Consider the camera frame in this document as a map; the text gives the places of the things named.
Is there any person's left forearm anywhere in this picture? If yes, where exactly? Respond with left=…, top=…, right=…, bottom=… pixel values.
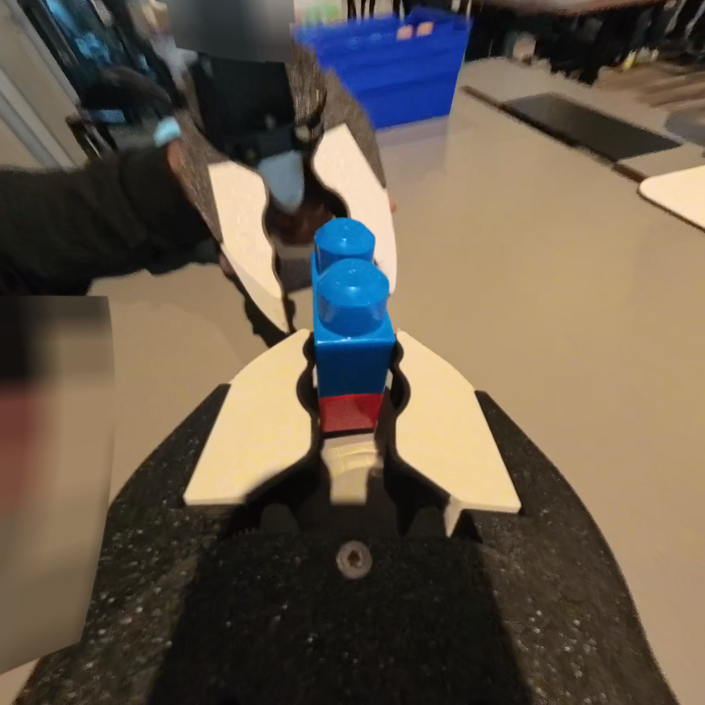
left=0, top=66, right=221, bottom=295

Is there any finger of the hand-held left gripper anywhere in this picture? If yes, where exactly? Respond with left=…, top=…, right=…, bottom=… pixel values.
left=313, top=123, right=398, bottom=284
left=208, top=161, right=292, bottom=334

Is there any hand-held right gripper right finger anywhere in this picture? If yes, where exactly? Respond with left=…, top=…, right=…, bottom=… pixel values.
left=387, top=329, right=522, bottom=539

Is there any white desk stand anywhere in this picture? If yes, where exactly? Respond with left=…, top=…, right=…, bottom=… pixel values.
left=638, top=164, right=705, bottom=231

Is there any person's left hand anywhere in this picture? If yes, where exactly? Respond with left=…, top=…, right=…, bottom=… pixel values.
left=164, top=138, right=398, bottom=277

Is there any blue plastic bin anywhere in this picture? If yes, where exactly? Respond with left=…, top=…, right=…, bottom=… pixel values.
left=292, top=7, right=473, bottom=130

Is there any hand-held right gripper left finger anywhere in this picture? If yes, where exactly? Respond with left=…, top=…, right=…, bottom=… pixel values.
left=182, top=329, right=322, bottom=507

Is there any black flat table panel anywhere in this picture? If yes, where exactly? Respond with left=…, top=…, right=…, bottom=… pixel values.
left=504, top=93, right=683, bottom=163

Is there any blue mega block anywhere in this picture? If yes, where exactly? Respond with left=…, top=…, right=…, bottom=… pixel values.
left=310, top=217, right=397, bottom=400

